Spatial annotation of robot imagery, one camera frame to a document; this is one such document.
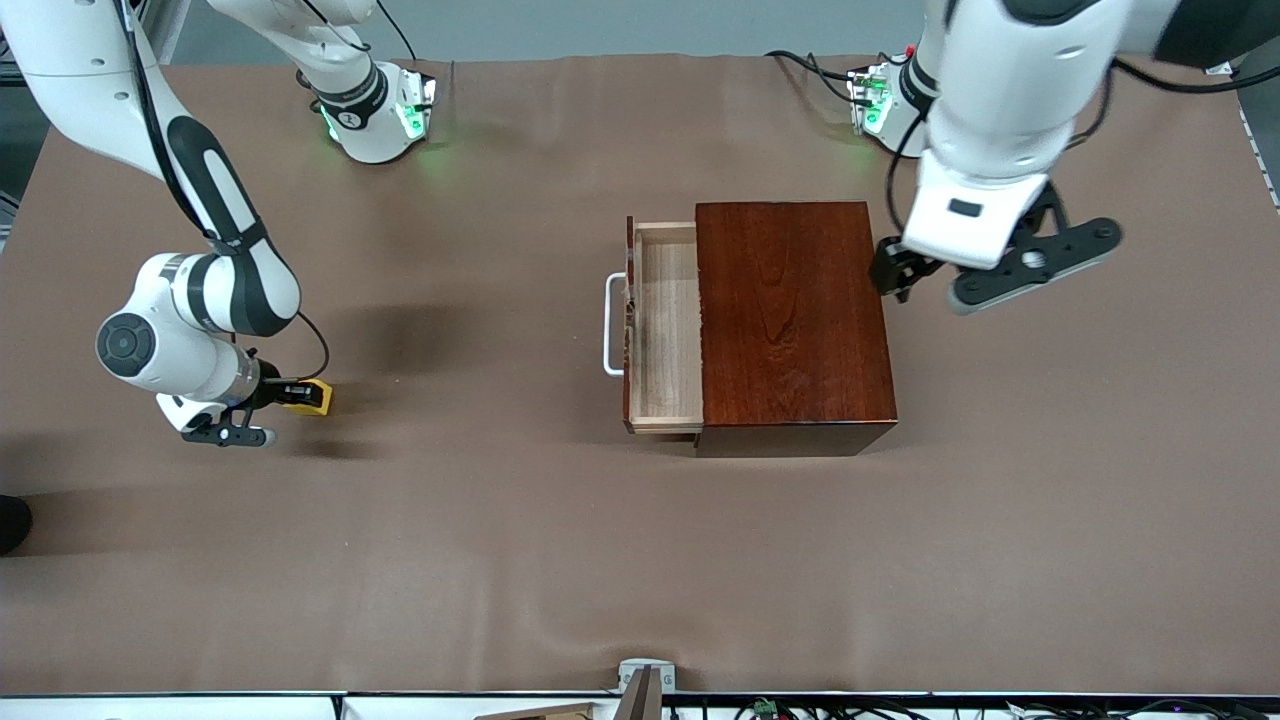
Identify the yellow wooden block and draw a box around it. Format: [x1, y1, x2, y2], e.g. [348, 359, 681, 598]
[280, 378, 335, 417]

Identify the wooden drawer with white handle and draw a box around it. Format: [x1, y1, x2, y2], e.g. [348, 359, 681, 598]
[603, 215, 707, 437]

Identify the dark red wooden cabinet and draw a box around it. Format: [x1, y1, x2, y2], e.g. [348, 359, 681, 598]
[693, 200, 899, 459]

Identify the brown table cover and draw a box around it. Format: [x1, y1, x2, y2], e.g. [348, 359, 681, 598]
[0, 55, 1280, 696]

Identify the black round object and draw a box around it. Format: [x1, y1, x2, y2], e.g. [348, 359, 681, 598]
[0, 495, 33, 556]

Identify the light wooden board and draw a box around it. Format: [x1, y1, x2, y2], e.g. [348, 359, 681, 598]
[475, 702, 601, 720]

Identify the black base cable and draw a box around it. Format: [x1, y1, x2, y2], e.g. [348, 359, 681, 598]
[340, 0, 419, 61]
[764, 48, 861, 107]

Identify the grey metal bracket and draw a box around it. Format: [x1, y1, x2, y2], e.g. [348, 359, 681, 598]
[619, 657, 677, 720]

